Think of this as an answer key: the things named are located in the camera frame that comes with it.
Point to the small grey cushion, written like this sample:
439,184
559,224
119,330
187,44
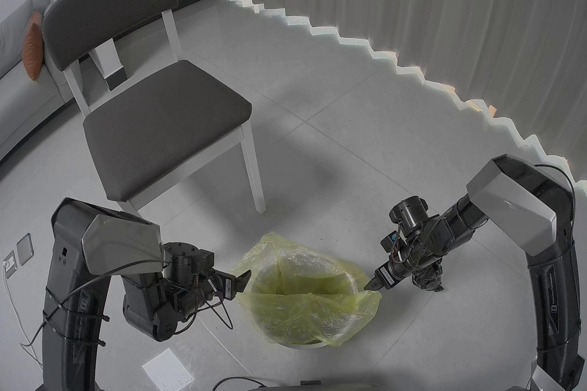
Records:
42,3

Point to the yellow plastic bag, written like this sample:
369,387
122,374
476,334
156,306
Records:
312,311

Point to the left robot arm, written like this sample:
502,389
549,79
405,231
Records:
73,270

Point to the grey sofa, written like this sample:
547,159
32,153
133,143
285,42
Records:
23,105

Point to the orange cushion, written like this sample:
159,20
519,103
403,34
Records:
33,48

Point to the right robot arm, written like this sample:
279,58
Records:
545,242

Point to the white trash bin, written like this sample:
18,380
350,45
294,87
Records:
316,263

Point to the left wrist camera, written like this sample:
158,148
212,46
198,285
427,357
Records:
204,260

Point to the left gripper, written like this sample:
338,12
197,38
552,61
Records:
227,288

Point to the large grey cushion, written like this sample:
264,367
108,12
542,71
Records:
13,31

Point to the white curtain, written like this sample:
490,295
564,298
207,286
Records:
435,4

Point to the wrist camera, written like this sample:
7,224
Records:
204,260
390,242

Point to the crumpled black plastic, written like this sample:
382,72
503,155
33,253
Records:
429,277

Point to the dark grey white-legged chair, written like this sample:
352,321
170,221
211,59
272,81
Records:
165,128

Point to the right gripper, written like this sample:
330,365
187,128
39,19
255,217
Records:
393,273

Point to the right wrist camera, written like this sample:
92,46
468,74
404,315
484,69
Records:
390,242

